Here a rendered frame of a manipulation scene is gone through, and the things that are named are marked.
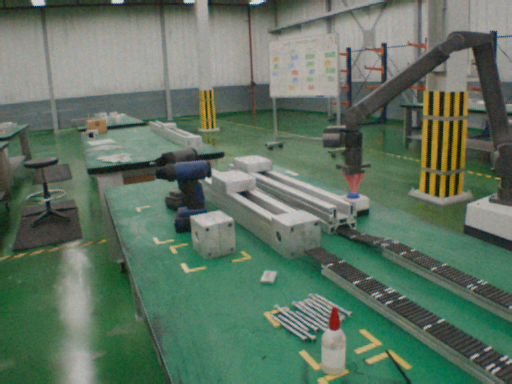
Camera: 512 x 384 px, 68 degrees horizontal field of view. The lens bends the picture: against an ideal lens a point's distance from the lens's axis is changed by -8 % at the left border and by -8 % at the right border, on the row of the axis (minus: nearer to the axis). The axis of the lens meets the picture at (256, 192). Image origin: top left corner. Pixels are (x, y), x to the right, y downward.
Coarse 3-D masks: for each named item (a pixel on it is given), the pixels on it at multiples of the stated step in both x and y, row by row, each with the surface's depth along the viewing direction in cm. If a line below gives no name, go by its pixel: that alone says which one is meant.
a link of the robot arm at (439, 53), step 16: (432, 48) 112; (448, 48) 108; (416, 64) 116; (432, 64) 114; (400, 80) 119; (416, 80) 117; (368, 96) 124; (384, 96) 122; (352, 112) 126; (368, 112) 125
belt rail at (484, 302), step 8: (384, 248) 103; (384, 256) 104; (392, 256) 101; (400, 256) 98; (400, 264) 99; (408, 264) 96; (416, 264) 94; (416, 272) 94; (424, 272) 92; (432, 272) 89; (432, 280) 89; (440, 280) 87; (448, 280) 85; (448, 288) 85; (456, 288) 83; (464, 288) 81; (464, 296) 81; (472, 296) 80; (480, 296) 78; (480, 304) 78; (488, 304) 76; (496, 304) 74; (496, 312) 74; (504, 312) 73
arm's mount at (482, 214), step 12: (468, 204) 121; (480, 204) 120; (492, 204) 118; (468, 216) 121; (480, 216) 117; (492, 216) 113; (504, 216) 110; (480, 228) 118; (492, 228) 114; (504, 228) 110
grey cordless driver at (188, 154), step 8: (168, 152) 148; (176, 152) 149; (184, 152) 151; (192, 152) 153; (160, 160) 144; (168, 160) 146; (176, 160) 148; (184, 160) 150; (192, 160) 153; (176, 192) 151; (168, 200) 152; (176, 200) 149; (184, 200) 152; (176, 208) 150
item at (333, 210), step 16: (256, 176) 163; (272, 176) 166; (272, 192) 152; (288, 192) 141; (304, 192) 145; (320, 192) 136; (304, 208) 132; (320, 208) 124; (336, 208) 120; (352, 208) 123; (336, 224) 121; (352, 224) 126
